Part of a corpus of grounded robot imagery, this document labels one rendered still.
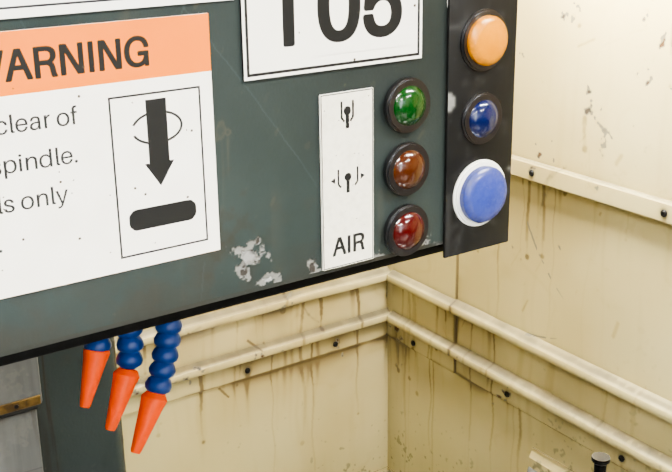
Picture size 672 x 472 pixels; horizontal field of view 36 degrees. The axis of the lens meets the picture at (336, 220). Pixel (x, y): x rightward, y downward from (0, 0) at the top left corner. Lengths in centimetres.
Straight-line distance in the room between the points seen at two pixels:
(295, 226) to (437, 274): 130
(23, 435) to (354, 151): 78
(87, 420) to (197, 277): 82
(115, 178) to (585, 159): 110
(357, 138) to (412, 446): 153
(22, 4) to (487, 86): 24
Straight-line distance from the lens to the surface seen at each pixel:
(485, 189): 54
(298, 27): 47
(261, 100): 46
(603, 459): 89
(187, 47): 44
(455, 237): 55
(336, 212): 50
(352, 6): 48
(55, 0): 42
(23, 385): 118
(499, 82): 55
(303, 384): 189
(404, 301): 188
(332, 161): 49
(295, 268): 49
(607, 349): 154
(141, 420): 67
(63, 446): 128
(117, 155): 44
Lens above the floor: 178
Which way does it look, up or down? 18 degrees down
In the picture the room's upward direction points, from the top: 1 degrees counter-clockwise
